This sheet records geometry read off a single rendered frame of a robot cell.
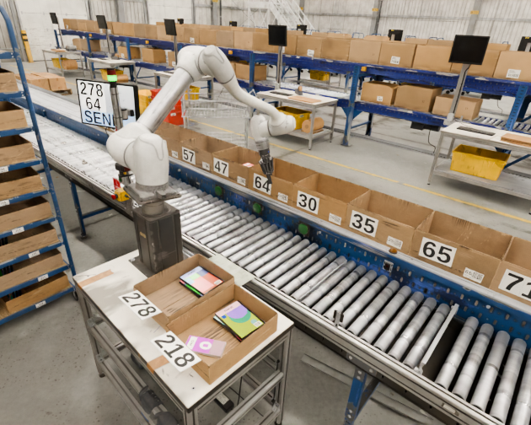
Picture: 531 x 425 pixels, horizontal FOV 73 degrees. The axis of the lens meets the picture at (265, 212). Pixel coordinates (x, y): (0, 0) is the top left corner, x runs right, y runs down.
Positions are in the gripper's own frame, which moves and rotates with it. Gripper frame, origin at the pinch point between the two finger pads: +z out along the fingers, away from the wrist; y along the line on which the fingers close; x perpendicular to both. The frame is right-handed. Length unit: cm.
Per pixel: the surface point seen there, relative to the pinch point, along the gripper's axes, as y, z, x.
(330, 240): 3, 40, 42
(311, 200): 0.6, 15.1, 31.0
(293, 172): -28.5, 3.0, -2.6
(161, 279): 97, 25, 5
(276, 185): 0.5, 4.5, 4.4
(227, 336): 97, 45, 48
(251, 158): -28, -11, -42
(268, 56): -446, -160, -355
